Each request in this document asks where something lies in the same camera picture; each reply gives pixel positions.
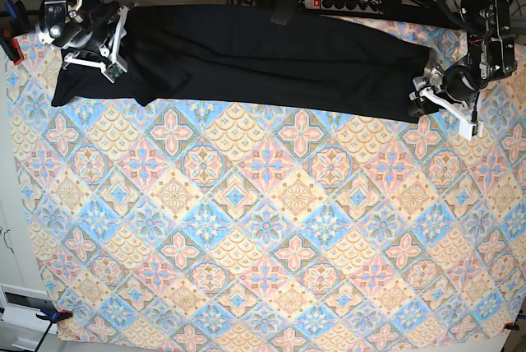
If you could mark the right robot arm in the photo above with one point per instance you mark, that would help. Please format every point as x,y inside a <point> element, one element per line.
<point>54,14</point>

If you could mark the black power strip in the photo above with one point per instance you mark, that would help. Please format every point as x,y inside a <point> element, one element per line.
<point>366,6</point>

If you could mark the patterned tablecloth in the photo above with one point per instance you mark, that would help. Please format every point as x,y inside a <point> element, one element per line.
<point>200,225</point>

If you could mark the black T-shirt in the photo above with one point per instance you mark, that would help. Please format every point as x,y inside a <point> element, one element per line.
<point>237,54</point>

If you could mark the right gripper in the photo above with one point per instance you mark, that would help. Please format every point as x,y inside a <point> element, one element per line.
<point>91,34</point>

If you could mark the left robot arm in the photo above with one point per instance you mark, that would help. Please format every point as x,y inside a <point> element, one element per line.
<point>490,57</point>

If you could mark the orange clamp bottom right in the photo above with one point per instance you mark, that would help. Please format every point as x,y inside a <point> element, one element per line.
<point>512,326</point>

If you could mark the orange clamp bottom left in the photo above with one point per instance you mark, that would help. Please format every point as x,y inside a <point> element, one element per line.
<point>53,316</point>

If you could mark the red clamp top left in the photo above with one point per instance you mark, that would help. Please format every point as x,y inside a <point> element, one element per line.
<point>11,47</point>

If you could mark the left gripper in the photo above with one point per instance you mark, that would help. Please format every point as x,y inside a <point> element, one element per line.
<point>450,91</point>

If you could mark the orange clamp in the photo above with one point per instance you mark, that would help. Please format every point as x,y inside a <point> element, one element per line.
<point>512,326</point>
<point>53,316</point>

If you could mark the white cabinet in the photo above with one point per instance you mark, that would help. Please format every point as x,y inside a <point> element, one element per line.
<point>18,264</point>

